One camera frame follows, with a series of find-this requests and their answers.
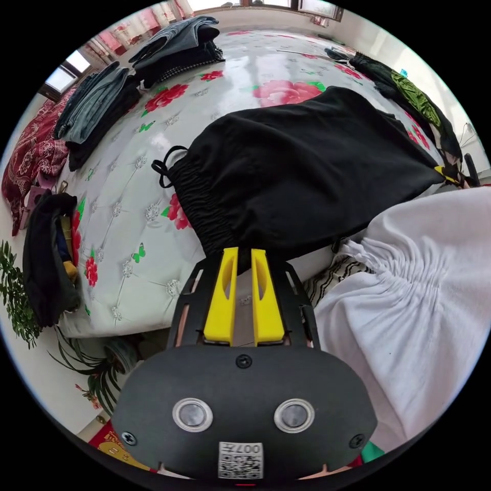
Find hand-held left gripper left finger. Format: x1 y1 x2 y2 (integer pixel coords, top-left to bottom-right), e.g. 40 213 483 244
203 247 239 347

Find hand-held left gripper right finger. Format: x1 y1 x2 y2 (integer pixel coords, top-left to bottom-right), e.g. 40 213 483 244
251 248 287 347

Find black long pants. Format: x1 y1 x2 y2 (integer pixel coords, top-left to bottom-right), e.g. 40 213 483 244
151 86 448 278

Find potted plant with long leaves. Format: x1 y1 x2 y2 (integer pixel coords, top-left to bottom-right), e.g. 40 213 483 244
47 326 140 417

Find pile of clothes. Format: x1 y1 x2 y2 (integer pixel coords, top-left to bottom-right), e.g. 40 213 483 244
128 15 227 90
53 60 143 172
324 47 465 181

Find bed with floral sheet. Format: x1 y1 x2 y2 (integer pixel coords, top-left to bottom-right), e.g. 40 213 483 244
56 26 463 339

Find person's body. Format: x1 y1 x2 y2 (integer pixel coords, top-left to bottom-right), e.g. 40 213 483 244
314 187 491 454

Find black bag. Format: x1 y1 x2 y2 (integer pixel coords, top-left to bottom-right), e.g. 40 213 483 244
22 190 83 328

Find green leafy plant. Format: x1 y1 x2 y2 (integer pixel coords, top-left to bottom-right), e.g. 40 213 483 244
0 240 43 349

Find red patterned quilt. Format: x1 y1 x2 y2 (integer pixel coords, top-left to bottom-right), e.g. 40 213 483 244
1 87 79 237

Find window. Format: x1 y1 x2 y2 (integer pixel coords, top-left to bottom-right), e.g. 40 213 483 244
41 49 94 94

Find red floral curtain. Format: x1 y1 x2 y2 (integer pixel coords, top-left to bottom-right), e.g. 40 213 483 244
85 0 194 59

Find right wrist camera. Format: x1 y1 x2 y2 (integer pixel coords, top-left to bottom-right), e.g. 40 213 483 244
463 152 481 188

